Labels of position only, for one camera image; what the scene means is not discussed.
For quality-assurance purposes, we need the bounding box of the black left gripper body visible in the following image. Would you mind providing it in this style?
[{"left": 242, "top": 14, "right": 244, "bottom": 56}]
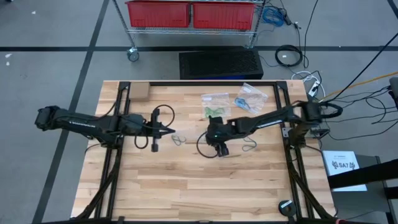
[{"left": 144, "top": 108, "right": 164, "bottom": 152}]

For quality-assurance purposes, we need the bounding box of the thick black cable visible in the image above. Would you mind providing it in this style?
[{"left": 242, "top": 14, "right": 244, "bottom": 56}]
[{"left": 325, "top": 39, "right": 398, "bottom": 104}]

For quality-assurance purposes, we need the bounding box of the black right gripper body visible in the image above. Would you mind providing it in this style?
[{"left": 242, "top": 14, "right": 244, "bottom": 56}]
[{"left": 206, "top": 117, "right": 239, "bottom": 157}]

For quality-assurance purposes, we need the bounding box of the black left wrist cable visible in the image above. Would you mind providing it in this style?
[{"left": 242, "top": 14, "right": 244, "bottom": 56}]
[{"left": 133, "top": 104, "right": 176, "bottom": 150}]

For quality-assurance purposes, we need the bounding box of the yellow cable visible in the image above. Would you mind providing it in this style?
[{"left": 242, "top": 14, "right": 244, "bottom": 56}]
[{"left": 312, "top": 71, "right": 398, "bottom": 105}]

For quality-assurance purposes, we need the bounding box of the grey side table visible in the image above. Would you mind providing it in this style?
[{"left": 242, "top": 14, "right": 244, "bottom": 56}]
[{"left": 329, "top": 154, "right": 392, "bottom": 224}]

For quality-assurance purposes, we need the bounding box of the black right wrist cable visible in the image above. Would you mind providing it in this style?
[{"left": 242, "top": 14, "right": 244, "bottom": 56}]
[{"left": 195, "top": 130, "right": 218, "bottom": 159}]

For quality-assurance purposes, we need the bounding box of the black cable coil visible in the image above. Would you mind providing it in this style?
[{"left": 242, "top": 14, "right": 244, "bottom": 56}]
[{"left": 274, "top": 44, "right": 304, "bottom": 68}]

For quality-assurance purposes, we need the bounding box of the dark green tape roll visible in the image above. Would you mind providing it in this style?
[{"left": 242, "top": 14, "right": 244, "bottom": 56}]
[{"left": 277, "top": 199, "right": 297, "bottom": 218}]

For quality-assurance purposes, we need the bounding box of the blue cable coil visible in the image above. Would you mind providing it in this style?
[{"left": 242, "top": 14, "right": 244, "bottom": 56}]
[{"left": 261, "top": 6, "right": 286, "bottom": 27}]

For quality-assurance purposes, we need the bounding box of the white power strip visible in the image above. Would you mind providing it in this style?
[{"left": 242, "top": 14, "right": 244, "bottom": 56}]
[{"left": 307, "top": 80, "right": 321, "bottom": 97}]

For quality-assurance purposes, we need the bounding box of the black bar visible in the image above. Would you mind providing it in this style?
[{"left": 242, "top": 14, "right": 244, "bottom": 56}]
[{"left": 327, "top": 157, "right": 398, "bottom": 200}]

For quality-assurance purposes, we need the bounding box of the white printed paper sheet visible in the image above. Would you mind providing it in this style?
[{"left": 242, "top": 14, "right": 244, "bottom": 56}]
[{"left": 322, "top": 150, "right": 368, "bottom": 192}]

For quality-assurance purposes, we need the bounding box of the black floor cable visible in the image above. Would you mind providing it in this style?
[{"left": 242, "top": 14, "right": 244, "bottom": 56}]
[{"left": 328, "top": 119, "right": 398, "bottom": 141}]

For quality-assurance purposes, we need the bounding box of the red plastic bin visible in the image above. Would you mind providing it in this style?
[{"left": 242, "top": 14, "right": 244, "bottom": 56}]
[
  {"left": 125, "top": 0, "right": 191, "bottom": 28},
  {"left": 192, "top": 1, "right": 256, "bottom": 31}
]

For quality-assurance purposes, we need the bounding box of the black perforated computer case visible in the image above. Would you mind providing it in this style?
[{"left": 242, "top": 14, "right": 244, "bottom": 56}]
[{"left": 178, "top": 49, "right": 264, "bottom": 80}]

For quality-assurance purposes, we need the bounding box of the chrome wire shelf rack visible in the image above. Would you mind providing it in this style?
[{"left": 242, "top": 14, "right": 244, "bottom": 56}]
[{"left": 111, "top": 0, "right": 267, "bottom": 62}]

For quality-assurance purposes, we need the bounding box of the thin black hanging cable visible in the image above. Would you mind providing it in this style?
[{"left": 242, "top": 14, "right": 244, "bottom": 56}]
[{"left": 302, "top": 0, "right": 320, "bottom": 69}]

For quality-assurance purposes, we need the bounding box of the white cable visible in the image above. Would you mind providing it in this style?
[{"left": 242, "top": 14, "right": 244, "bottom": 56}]
[{"left": 290, "top": 70, "right": 326, "bottom": 100}]

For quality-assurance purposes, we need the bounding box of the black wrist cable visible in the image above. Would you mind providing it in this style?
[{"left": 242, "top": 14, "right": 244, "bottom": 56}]
[
  {"left": 195, "top": 130, "right": 218, "bottom": 159},
  {"left": 133, "top": 104, "right": 176, "bottom": 150}
]

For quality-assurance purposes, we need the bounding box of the small cardboard box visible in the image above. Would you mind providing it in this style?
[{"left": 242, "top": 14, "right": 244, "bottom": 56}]
[{"left": 129, "top": 82, "right": 150, "bottom": 102}]

